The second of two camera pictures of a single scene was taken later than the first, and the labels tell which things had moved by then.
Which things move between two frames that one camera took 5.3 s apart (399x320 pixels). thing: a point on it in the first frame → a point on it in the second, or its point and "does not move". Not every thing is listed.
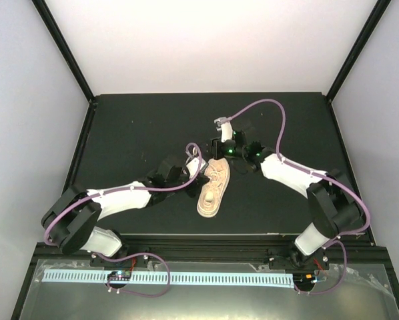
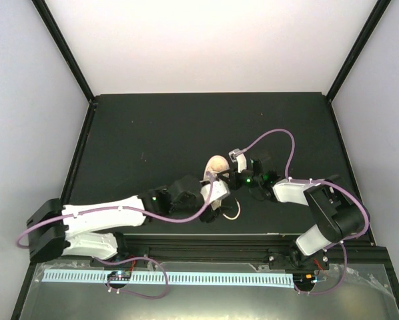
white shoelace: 213,171 → 238,214
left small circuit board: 115,275 does not move
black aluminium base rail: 218,249 does not move
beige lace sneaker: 217,173 does not move
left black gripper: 201,180 → 209,213
